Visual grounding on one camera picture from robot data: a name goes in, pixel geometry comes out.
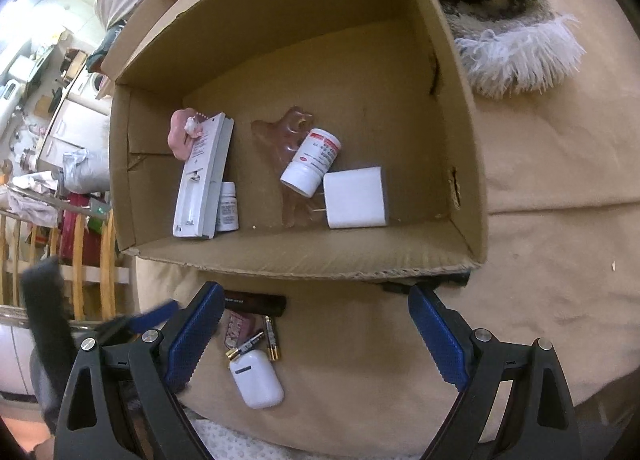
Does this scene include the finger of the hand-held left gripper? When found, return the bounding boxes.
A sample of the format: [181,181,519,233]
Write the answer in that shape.
[75,299,179,346]

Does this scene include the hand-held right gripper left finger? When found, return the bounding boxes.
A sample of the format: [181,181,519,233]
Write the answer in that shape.
[52,281,226,460]

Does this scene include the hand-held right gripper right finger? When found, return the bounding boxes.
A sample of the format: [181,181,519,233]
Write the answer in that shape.
[407,284,583,460]

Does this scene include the gold battery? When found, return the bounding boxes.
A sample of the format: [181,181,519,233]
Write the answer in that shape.
[226,330,266,361]
[263,315,282,361]

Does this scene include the white earbuds case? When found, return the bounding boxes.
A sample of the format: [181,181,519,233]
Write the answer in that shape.
[229,349,285,410]

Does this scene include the small white bottle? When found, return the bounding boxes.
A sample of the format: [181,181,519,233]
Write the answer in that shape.
[215,181,240,233]

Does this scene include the white remote control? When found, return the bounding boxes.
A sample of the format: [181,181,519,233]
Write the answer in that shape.
[172,112,235,240]

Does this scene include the white charger plug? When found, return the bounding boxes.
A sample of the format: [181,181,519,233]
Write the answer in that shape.
[312,166,390,230]

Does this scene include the pink soft toy figure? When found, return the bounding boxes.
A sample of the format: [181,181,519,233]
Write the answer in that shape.
[167,109,206,161]

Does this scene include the white pill bottle pink label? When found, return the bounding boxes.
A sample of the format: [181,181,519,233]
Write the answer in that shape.
[279,127,342,198]

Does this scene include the clear pink plastic piece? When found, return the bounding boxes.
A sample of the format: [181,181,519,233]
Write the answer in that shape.
[251,107,331,230]

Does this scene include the cardboard box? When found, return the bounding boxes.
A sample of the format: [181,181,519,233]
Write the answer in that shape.
[95,0,488,283]

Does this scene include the yellow wooden chair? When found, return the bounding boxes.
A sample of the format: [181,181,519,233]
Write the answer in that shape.
[0,212,133,321]

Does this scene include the red bag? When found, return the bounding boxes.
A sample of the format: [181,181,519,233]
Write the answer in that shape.
[60,192,111,266]

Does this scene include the hanging clothes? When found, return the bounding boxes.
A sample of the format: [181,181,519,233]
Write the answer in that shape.
[7,175,63,226]

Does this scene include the grey plastic bag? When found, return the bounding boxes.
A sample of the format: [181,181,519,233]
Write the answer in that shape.
[61,147,112,193]

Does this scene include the white base cabinet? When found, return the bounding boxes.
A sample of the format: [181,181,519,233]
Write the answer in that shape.
[37,85,111,171]

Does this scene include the white washing machine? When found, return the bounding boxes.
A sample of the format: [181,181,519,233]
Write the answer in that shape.
[85,71,116,101]

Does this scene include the teal cushion orange stripe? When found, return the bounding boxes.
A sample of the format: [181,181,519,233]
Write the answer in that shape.
[92,20,126,76]

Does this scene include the shaggy cream black blanket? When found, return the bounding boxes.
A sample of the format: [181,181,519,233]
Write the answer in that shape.
[405,0,586,100]

